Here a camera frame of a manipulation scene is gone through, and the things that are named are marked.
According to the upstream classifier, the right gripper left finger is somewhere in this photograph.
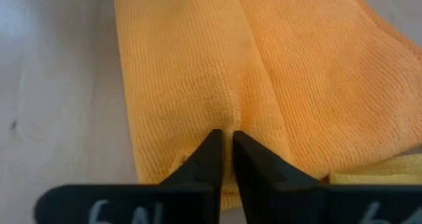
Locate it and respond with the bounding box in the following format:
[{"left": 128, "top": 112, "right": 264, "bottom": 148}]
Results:
[{"left": 160, "top": 128, "right": 224, "bottom": 224}]

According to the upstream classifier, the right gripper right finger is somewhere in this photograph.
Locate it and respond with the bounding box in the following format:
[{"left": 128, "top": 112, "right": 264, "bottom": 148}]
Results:
[{"left": 231, "top": 130, "right": 326, "bottom": 224}]

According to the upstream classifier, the yellow microfiber towel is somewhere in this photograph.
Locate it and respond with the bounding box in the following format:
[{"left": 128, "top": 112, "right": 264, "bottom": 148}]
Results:
[{"left": 328, "top": 154, "right": 422, "bottom": 186}]

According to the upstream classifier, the orange microfiber towel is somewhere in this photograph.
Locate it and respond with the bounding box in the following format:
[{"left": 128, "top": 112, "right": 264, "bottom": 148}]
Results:
[{"left": 113, "top": 0, "right": 422, "bottom": 211}]

